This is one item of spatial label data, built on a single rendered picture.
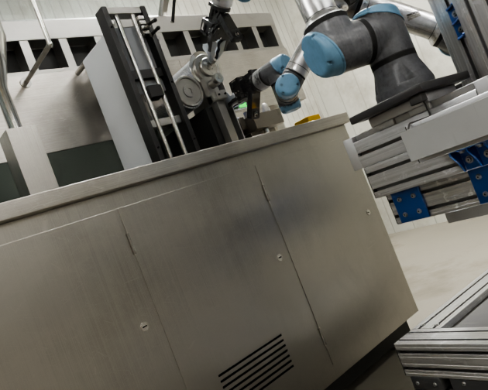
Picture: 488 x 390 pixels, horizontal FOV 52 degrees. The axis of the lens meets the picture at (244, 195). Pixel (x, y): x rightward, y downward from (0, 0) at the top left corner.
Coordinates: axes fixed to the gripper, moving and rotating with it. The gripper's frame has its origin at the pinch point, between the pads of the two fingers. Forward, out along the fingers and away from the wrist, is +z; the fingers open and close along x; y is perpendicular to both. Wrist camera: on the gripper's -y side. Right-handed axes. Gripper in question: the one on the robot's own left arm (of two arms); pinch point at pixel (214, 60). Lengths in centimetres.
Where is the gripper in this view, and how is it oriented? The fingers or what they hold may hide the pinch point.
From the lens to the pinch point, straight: 197.1
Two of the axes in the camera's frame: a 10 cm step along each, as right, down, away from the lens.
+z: -2.3, 7.9, 5.7
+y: -6.6, -5.5, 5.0
